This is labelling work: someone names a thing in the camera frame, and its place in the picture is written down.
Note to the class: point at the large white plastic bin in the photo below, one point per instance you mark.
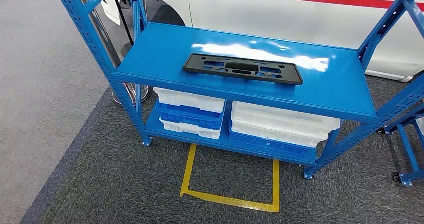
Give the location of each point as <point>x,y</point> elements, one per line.
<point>281,115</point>
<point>275,135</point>

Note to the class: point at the white car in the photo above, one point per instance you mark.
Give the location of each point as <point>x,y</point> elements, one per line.
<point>265,17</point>

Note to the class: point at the blue metal shelf rack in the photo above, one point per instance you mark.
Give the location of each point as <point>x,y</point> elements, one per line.
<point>165,50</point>

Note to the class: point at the small blue plastic bin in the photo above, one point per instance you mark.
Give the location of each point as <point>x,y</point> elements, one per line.
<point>188,116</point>

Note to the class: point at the chrome stanchion post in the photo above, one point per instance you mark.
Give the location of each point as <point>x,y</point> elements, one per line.
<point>106,40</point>
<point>124,50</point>

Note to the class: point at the black plastic plate frame part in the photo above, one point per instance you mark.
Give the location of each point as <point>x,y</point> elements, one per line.
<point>195,65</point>

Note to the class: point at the large blue plastic bin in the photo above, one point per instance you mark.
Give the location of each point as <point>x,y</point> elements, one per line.
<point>265,144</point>

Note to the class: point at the blue metal rack on casters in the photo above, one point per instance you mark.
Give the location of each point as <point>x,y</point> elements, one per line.
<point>408,149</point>

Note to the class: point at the yellow floor tape square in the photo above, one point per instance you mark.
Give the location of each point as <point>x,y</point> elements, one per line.
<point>232,201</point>

